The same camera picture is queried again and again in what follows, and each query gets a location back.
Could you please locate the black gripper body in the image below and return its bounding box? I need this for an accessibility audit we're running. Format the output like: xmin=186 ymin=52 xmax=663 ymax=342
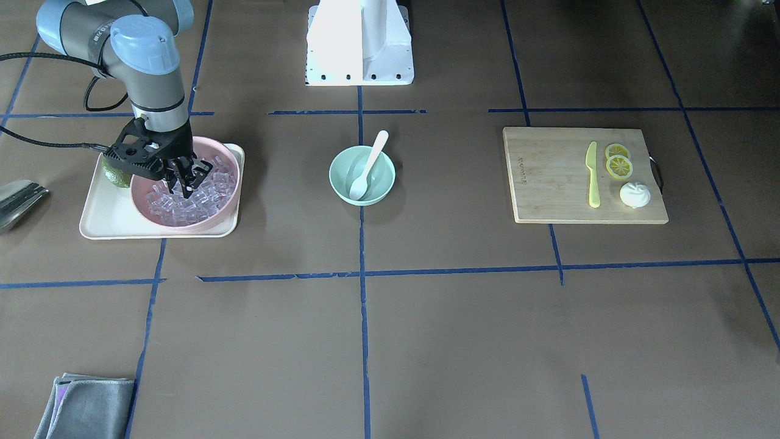
xmin=103 ymin=118 xmax=206 ymax=181

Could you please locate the white plastic spoon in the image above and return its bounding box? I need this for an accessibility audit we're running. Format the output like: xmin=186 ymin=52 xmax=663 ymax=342
xmin=349 ymin=130 xmax=388 ymax=201

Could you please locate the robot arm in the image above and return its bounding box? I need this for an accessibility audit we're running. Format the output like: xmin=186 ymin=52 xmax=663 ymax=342
xmin=36 ymin=1 xmax=212 ymax=198

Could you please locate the pink bowl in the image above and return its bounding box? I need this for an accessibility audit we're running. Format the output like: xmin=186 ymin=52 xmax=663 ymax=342
xmin=129 ymin=136 xmax=244 ymax=237

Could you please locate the pile of clear ice cubes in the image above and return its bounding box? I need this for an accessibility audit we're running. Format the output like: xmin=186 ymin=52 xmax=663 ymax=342
xmin=140 ymin=155 xmax=238 ymax=228

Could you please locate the stainless steel ice scoop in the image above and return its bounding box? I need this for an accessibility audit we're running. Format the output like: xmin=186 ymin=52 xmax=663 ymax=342
xmin=1 ymin=179 xmax=50 ymax=234

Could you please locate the mint green bowl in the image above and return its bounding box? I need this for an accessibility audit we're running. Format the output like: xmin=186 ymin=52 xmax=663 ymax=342
xmin=328 ymin=145 xmax=396 ymax=206

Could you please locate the green avocado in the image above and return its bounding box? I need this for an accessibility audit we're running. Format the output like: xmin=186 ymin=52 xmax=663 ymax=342
xmin=101 ymin=164 xmax=133 ymax=188

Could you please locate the cream rectangular tray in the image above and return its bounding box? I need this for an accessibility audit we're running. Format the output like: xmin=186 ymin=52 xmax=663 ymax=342
xmin=80 ymin=136 xmax=245 ymax=240

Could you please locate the folded grey cloth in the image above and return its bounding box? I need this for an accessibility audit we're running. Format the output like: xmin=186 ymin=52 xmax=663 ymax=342
xmin=34 ymin=373 xmax=135 ymax=438

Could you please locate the bamboo cutting board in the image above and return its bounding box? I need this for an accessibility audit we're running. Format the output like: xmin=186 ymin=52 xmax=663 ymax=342
xmin=503 ymin=127 xmax=668 ymax=225

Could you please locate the yellow plastic knife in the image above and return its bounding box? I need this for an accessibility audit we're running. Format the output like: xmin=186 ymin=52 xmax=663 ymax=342
xmin=585 ymin=141 xmax=601 ymax=209

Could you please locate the upper lemon slice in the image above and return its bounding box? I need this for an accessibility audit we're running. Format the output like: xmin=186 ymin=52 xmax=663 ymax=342
xmin=604 ymin=143 xmax=631 ymax=160

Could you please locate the lemon slice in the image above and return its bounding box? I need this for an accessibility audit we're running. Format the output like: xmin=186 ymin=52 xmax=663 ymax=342
xmin=605 ymin=154 xmax=634 ymax=180
xmin=604 ymin=143 xmax=631 ymax=160

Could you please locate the lower lemon slice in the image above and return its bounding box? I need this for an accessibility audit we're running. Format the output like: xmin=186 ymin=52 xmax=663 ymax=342
xmin=605 ymin=154 xmax=634 ymax=180

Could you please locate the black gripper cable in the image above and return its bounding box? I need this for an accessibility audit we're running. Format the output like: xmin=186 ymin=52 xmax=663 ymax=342
xmin=0 ymin=52 xmax=132 ymax=150

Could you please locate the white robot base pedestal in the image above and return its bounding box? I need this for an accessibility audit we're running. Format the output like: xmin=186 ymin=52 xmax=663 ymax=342
xmin=305 ymin=1 xmax=415 ymax=87

